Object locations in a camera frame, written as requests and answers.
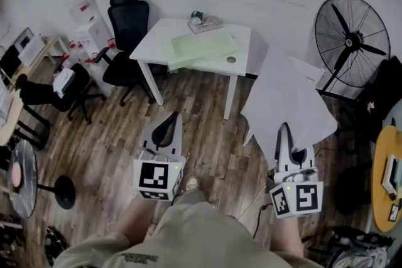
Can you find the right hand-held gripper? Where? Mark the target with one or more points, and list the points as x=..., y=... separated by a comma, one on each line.
x=301, y=197

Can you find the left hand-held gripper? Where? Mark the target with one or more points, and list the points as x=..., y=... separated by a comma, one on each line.
x=154, y=177

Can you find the white sheet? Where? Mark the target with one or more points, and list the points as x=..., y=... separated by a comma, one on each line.
x=285, y=97

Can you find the person's right forearm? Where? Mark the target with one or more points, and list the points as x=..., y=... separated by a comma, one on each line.
x=286, y=235

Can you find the person's left forearm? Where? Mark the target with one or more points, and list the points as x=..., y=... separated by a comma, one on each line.
x=141, y=218

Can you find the person's beige shoe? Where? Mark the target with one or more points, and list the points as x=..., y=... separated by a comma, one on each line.
x=192, y=183

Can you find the black round stool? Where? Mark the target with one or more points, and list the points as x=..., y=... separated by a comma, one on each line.
x=353, y=191

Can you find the white table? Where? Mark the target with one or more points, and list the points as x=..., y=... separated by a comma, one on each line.
x=154, y=47

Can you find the white open box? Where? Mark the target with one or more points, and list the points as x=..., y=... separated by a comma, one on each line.
x=391, y=175

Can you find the yellow round table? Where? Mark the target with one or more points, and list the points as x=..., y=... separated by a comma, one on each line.
x=380, y=204

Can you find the person's beige shirt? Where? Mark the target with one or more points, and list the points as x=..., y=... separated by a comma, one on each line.
x=188, y=241

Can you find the black high-back office chair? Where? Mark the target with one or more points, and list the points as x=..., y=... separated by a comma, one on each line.
x=128, y=28

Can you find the small black and white tag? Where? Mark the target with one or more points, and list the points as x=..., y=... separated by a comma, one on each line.
x=394, y=212

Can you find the brown book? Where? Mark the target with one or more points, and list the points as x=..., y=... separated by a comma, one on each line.
x=207, y=25

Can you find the grey and black bag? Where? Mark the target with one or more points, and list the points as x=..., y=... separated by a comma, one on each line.
x=361, y=251

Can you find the green and white tape dispenser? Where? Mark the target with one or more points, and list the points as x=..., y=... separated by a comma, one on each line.
x=196, y=16

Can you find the white water dispenser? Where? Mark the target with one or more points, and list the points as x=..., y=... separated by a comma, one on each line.
x=92, y=31

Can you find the black floor fan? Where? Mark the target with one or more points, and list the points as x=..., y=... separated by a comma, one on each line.
x=351, y=40

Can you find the black low-back office chair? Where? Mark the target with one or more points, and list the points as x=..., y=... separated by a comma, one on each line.
x=41, y=94

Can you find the light wooden desk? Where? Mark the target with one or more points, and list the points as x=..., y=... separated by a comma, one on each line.
x=51, y=44

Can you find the round glass table black base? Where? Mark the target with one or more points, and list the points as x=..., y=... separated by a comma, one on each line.
x=23, y=179

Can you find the black patterned floor object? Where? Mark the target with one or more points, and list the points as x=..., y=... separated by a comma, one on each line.
x=55, y=244

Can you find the white flat box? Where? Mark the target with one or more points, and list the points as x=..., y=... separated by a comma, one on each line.
x=31, y=50

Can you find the black monitor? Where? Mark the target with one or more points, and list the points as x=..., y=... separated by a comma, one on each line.
x=9, y=60

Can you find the black picture frame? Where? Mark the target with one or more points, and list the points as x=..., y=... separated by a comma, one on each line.
x=23, y=39

